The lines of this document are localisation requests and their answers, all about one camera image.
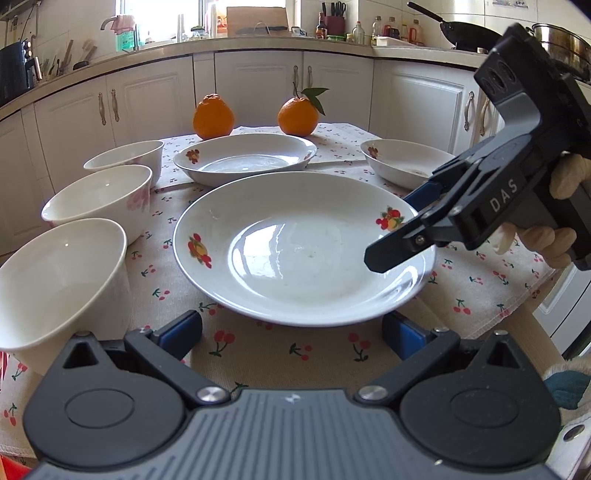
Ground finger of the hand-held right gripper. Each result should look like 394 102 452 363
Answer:
364 210 462 274
402 179 448 214

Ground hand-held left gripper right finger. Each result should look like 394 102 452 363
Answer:
355 310 532 408

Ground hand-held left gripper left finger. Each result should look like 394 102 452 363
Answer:
61 309 232 408

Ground large white fruit print plate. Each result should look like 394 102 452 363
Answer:
173 172 437 328

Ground plain white bowl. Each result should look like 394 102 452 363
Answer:
0 218 132 376

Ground white bowl with pink flowers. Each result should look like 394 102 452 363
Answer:
41 165 153 245

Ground person's right hand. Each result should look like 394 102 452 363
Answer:
492 154 591 269

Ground cherry print tablecloth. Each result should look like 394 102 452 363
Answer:
0 122 559 462

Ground stainless steel pot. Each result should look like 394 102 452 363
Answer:
526 23 591 84

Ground orange with green leaf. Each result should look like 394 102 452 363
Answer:
277 87 330 137

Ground black wok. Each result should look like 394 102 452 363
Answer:
406 1 502 54

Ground small white bowl pink print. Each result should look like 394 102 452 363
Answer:
84 140 165 188

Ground dark red knife block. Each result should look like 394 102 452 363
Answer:
322 1 347 37

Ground grey kitchen countertop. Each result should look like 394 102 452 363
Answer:
0 36 509 121

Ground bumpy orange without leaf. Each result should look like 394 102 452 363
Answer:
193 93 235 140

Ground red box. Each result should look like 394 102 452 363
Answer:
0 455 34 480

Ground black kitchen knife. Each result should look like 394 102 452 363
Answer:
235 24 288 35

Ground white kitchen cabinets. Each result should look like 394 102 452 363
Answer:
0 48 591 356

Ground wooden cutting board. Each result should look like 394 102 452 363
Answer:
226 6 289 37

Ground dish brush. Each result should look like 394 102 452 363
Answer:
73 39 98 71

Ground metal faucet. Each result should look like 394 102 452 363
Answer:
100 16 140 51

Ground kitchen window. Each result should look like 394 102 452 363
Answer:
115 0 288 43

